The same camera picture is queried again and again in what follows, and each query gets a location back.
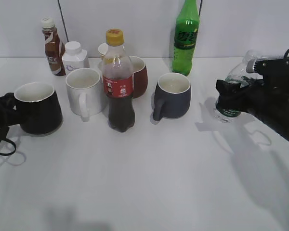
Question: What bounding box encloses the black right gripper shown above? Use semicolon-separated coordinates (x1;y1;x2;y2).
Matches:
216;58;289;142

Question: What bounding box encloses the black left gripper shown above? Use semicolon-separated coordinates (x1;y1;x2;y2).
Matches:
0;93;23;128

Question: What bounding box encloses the clear water bottle green label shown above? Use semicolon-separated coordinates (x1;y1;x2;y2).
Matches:
213;50;261;123

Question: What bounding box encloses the black ceramic cup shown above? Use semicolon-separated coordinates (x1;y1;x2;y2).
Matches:
14;82;63;135

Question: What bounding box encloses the dark grey ceramic mug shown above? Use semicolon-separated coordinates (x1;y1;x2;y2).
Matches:
153;73;191;121

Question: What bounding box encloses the green soda bottle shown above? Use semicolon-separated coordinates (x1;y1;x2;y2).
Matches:
172;0;200;76

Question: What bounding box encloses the brown coffee drink bottle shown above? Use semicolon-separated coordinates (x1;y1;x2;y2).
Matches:
41;17;66;76

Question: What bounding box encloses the white ceramic mug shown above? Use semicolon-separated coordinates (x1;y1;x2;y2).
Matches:
66;68;107;122

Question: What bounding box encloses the white plastic bottle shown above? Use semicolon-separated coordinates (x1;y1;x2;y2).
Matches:
62;41;90;75

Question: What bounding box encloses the red ceramic mug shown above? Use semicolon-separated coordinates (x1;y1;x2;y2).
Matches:
130;56;148;98

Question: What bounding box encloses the cola bottle yellow cap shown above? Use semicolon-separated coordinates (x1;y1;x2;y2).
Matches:
102;28;135;132

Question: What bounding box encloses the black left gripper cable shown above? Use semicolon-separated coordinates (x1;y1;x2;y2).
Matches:
0;125;17;156

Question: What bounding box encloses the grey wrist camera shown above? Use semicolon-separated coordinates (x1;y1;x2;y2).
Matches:
246;57;289;74

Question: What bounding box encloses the black wall cable left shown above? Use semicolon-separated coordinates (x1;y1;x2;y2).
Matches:
57;0;70;42

